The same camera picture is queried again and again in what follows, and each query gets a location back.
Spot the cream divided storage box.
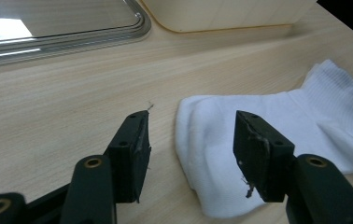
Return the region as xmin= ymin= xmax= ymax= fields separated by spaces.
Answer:
xmin=140 ymin=0 xmax=318 ymax=34

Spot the white sock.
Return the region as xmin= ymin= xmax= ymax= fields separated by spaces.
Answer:
xmin=175 ymin=59 xmax=353 ymax=219

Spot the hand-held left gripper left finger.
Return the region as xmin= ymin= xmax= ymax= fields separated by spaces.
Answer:
xmin=104 ymin=110 xmax=152 ymax=204

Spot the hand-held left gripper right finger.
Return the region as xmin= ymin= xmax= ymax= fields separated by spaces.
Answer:
xmin=233 ymin=110 xmax=297 ymax=203

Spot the metal tray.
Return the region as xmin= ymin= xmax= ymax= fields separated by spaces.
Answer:
xmin=0 ymin=0 xmax=152 ymax=69

